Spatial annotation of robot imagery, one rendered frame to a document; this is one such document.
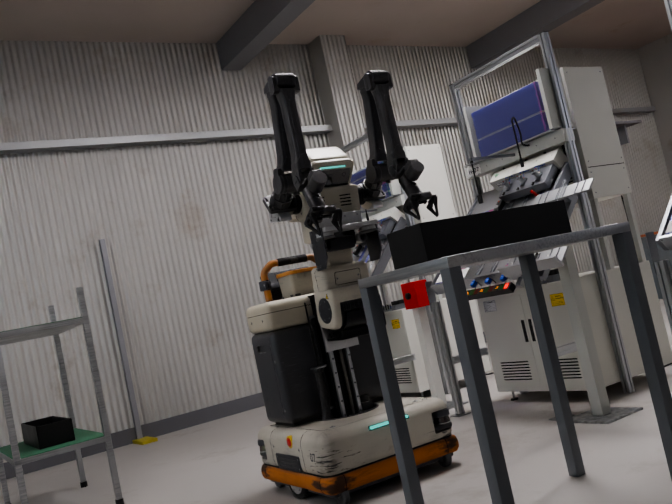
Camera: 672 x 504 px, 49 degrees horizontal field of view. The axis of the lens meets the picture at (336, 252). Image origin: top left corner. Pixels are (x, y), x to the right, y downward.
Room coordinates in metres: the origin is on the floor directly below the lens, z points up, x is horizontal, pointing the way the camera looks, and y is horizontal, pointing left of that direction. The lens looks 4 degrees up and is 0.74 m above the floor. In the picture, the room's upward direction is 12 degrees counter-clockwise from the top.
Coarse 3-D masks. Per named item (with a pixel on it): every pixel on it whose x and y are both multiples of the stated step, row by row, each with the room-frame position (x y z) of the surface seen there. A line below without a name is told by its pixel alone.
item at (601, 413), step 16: (560, 272) 3.36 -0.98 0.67; (576, 272) 3.34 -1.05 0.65; (576, 288) 3.33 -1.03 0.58; (576, 304) 3.32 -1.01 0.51; (576, 320) 3.34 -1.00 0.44; (576, 336) 3.35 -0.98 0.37; (592, 336) 3.34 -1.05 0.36; (592, 352) 3.33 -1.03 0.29; (592, 368) 3.32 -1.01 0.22; (592, 384) 3.33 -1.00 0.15; (592, 400) 3.35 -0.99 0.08; (608, 400) 3.35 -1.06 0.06; (576, 416) 3.42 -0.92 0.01; (592, 416) 3.35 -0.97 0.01; (608, 416) 3.28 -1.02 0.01; (624, 416) 3.25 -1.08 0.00
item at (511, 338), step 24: (648, 264) 3.99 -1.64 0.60; (552, 288) 3.76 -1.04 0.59; (624, 288) 3.87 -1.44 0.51; (648, 288) 3.97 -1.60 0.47; (480, 312) 4.25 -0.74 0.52; (504, 312) 4.08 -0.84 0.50; (528, 312) 3.93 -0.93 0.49; (552, 312) 3.79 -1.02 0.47; (600, 312) 3.75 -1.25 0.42; (624, 312) 3.84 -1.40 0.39; (504, 336) 4.12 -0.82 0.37; (528, 336) 3.97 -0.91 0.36; (600, 336) 3.73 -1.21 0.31; (624, 336) 3.82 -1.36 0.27; (504, 360) 4.16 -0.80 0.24; (528, 360) 4.00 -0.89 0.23; (576, 360) 3.72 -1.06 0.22; (600, 360) 3.71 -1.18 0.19; (504, 384) 4.20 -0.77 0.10; (528, 384) 4.04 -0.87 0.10; (576, 384) 3.75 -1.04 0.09
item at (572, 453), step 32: (448, 256) 1.85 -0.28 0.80; (480, 256) 1.90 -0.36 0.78; (512, 256) 2.23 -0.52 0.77; (448, 288) 1.87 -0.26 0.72; (640, 288) 2.19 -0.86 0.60; (544, 320) 2.54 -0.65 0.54; (640, 320) 2.19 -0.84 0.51; (384, 352) 2.21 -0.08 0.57; (480, 352) 1.87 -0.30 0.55; (544, 352) 2.55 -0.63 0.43; (640, 352) 2.21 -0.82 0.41; (384, 384) 2.22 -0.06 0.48; (480, 384) 1.86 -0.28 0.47; (480, 416) 1.86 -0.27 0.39; (480, 448) 1.88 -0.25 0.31; (576, 448) 2.54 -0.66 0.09; (416, 480) 2.22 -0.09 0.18
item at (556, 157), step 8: (552, 152) 3.79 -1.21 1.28; (560, 152) 3.77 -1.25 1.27; (528, 160) 3.95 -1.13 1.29; (536, 160) 3.88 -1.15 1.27; (544, 160) 3.81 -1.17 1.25; (552, 160) 3.75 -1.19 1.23; (560, 160) 3.77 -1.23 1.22; (512, 168) 4.04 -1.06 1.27; (520, 168) 3.97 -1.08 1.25; (528, 168) 3.89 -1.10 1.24; (536, 168) 3.86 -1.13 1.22; (560, 168) 3.77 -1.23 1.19; (496, 176) 4.14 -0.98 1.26; (504, 176) 4.06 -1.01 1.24; (496, 184) 4.14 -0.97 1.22
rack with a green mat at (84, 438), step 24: (0, 336) 3.47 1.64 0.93; (24, 336) 3.80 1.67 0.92; (0, 360) 3.46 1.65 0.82; (96, 360) 3.68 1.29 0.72; (0, 384) 3.45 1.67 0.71; (96, 384) 3.67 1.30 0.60; (72, 408) 4.42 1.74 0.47; (96, 432) 3.90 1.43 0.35; (0, 456) 3.98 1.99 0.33; (24, 456) 3.51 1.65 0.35; (48, 456) 3.52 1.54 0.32; (0, 480) 4.19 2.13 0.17; (24, 480) 3.46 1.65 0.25
